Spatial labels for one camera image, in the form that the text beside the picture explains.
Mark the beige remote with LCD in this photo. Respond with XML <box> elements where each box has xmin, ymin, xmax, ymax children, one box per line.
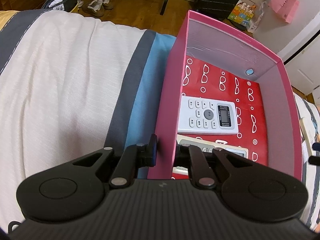
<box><xmin>176</xmin><ymin>134</ymin><xmax>248</xmax><ymax>159</ymax></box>

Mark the white door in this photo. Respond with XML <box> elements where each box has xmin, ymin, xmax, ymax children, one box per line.
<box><xmin>278</xmin><ymin>14</ymin><xmax>319</xmax><ymax>95</ymax></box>

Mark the pair of brown shoes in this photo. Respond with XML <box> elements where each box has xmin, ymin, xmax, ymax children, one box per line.
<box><xmin>82</xmin><ymin>0</ymin><xmax>113</xmax><ymax>18</ymax></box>

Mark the colourful gift bag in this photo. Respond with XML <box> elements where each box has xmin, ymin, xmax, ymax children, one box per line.
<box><xmin>228</xmin><ymin>1</ymin><xmax>257</xmax><ymax>27</ymax></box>

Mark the striped bed sheet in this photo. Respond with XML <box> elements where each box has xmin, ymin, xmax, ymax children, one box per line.
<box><xmin>1</xmin><ymin>10</ymin><xmax>319</xmax><ymax>230</ymax></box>

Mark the white air conditioner remote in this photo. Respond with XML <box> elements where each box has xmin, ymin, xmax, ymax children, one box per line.
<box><xmin>177</xmin><ymin>96</ymin><xmax>239</xmax><ymax>135</ymax></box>

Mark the pink cardboard box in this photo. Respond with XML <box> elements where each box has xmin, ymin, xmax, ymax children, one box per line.
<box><xmin>148</xmin><ymin>10</ymin><xmax>302</xmax><ymax>179</ymax></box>

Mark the pink paper bag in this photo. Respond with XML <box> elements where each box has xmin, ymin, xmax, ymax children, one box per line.
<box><xmin>268</xmin><ymin>0</ymin><xmax>300</xmax><ymax>23</ymax></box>

